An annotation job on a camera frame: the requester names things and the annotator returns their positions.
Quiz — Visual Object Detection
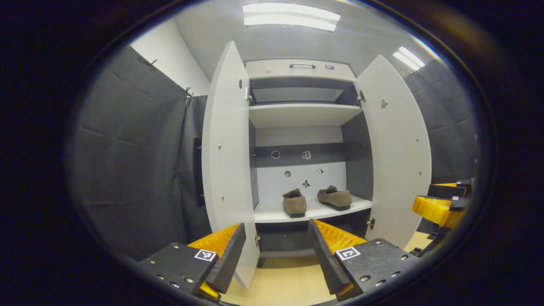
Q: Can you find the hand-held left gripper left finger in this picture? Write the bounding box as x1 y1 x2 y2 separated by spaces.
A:
138 222 247 303

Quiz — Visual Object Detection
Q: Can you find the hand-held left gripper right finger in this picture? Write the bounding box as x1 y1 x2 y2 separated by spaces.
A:
307 218 421 301

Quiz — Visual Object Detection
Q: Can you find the white shoe cabinet door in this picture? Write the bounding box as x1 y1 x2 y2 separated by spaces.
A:
193 41 261 289
354 54 432 249

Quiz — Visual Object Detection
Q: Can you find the brown fuzzy shoe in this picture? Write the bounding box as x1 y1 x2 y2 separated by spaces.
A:
317 185 353 211
283 189 307 218

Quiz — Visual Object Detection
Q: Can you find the long ceiling light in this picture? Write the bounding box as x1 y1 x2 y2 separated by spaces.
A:
243 3 340 32
392 46 425 71

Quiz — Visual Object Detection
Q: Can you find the black backdrop cloth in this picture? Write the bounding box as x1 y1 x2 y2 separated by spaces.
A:
68 45 479 262

